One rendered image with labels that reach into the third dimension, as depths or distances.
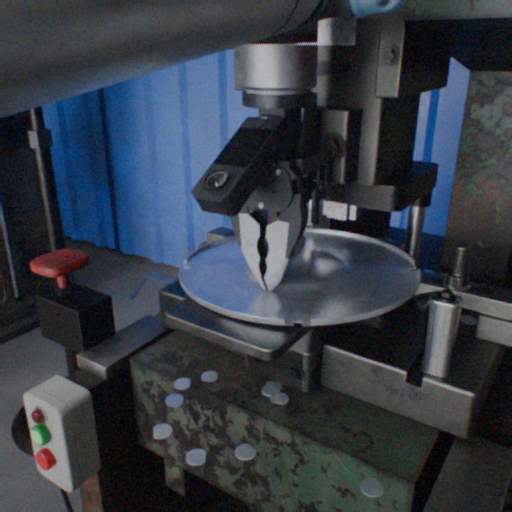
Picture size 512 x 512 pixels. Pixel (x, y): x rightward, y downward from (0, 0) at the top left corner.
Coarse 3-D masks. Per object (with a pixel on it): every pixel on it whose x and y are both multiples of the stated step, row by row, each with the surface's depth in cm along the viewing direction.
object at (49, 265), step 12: (60, 252) 75; (72, 252) 75; (84, 252) 76; (36, 264) 72; (48, 264) 71; (60, 264) 72; (72, 264) 72; (84, 264) 74; (48, 276) 71; (60, 276) 71
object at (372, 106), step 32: (320, 32) 57; (352, 32) 55; (320, 64) 59; (352, 64) 57; (320, 96) 60; (352, 96) 58; (416, 96) 64; (320, 128) 58; (352, 128) 56; (384, 128) 57; (352, 160) 58; (384, 160) 59
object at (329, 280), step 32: (192, 256) 68; (224, 256) 69; (320, 256) 66; (352, 256) 67; (384, 256) 67; (192, 288) 59; (224, 288) 59; (256, 288) 59; (288, 288) 58; (320, 288) 58; (352, 288) 58; (384, 288) 58; (416, 288) 57; (256, 320) 51; (288, 320) 52; (320, 320) 50; (352, 320) 51
